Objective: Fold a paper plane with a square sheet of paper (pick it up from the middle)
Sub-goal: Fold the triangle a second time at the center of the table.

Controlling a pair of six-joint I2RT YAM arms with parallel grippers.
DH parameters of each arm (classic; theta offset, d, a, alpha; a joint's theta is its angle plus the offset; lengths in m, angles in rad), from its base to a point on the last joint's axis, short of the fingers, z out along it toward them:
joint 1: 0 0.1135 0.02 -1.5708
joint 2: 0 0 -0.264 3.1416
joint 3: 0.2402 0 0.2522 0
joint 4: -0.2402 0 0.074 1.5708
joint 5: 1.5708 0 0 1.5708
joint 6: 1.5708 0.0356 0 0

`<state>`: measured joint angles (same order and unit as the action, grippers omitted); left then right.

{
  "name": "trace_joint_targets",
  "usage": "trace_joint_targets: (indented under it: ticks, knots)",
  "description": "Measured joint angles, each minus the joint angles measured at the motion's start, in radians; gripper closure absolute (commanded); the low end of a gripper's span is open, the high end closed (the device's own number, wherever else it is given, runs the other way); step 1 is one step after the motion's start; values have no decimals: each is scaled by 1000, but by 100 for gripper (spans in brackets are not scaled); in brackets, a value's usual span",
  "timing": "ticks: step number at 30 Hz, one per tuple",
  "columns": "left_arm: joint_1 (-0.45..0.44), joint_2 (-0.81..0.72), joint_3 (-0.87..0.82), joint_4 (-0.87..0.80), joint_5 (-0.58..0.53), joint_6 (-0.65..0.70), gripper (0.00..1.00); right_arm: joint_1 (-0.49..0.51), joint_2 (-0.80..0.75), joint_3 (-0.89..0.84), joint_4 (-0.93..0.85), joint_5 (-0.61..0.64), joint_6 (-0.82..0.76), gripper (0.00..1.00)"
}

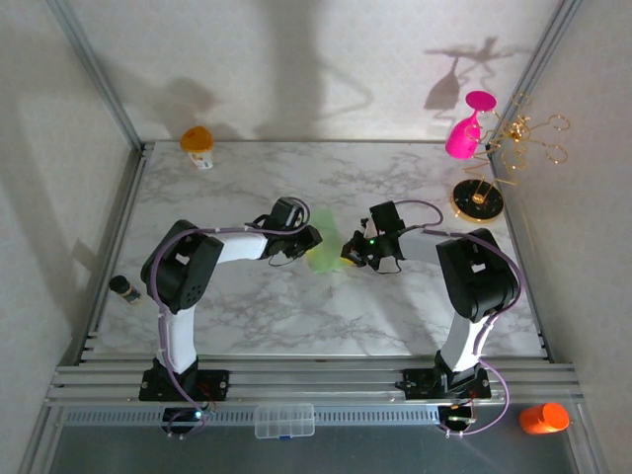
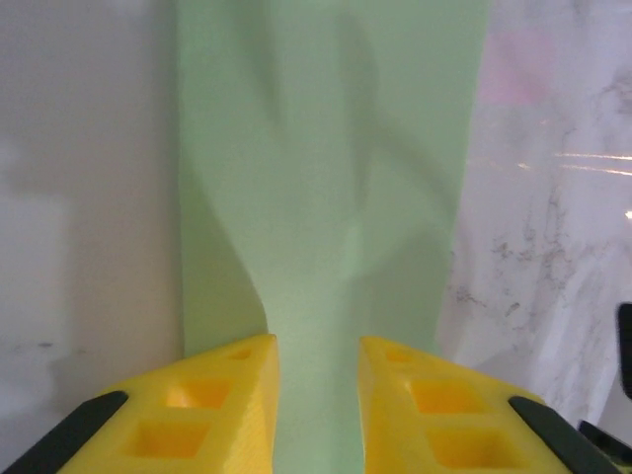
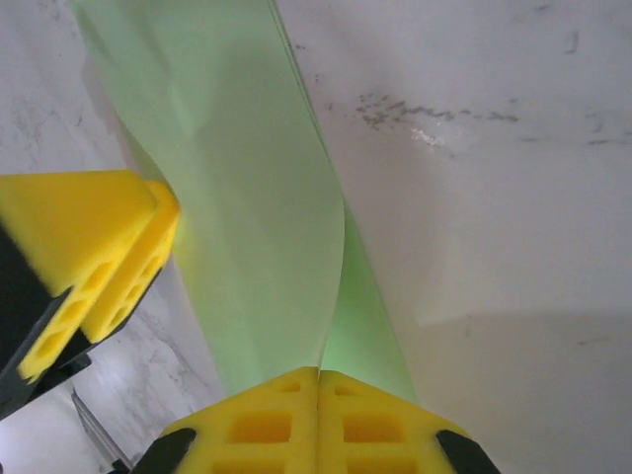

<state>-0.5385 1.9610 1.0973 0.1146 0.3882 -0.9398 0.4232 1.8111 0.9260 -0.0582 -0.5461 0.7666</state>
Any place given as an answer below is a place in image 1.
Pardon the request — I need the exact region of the light green paper sheet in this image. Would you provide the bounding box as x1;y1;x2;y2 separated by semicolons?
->
305;207;355;276

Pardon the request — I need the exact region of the white cup with orange lid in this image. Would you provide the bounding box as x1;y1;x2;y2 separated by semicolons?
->
179;125;215;171

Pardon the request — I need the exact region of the pink wine glass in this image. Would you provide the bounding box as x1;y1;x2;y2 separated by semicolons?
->
444;90;498;161

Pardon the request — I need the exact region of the clear plastic compartment box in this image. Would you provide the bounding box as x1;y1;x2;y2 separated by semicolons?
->
254;403;316;440

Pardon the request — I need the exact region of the small black spice bottle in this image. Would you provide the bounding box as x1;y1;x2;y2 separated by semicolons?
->
109;275;143;306

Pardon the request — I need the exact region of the black controller board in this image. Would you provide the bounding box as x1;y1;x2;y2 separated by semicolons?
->
161;407;211;438
437;402;478;435

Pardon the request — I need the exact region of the orange plastic cup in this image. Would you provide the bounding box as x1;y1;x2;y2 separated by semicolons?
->
517;402;571;435

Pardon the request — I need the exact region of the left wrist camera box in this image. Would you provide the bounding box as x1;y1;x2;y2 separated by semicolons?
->
270;197;304;231

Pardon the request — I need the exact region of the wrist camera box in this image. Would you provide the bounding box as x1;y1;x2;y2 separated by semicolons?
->
358;200;407;239
270;197;304;231

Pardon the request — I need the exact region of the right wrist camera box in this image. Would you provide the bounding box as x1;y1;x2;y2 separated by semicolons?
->
358;200;407;239

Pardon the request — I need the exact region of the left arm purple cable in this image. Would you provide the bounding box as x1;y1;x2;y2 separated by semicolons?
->
150;197;312;438

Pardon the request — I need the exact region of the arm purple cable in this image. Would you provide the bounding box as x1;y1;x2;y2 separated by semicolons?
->
150;197;312;438
394;198;523;438

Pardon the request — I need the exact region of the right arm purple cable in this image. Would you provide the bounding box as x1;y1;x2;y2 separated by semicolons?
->
394;198;523;438

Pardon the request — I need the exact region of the gold wire glass rack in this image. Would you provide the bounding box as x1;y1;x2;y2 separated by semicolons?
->
449;92;572;226

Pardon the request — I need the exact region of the aluminium frame rail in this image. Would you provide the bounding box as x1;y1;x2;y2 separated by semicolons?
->
43;361;588;409

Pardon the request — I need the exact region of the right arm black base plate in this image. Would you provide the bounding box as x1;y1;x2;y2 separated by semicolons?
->
402;367;493;400

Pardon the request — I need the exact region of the slotted grey cable duct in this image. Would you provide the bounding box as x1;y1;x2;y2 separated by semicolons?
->
62;406;444;428

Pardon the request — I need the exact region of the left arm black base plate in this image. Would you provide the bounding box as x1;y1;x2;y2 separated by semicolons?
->
138;368;231;402

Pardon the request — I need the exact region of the aluminium frame post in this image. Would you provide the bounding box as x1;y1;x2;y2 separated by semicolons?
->
46;0;155;160
486;0;585;155

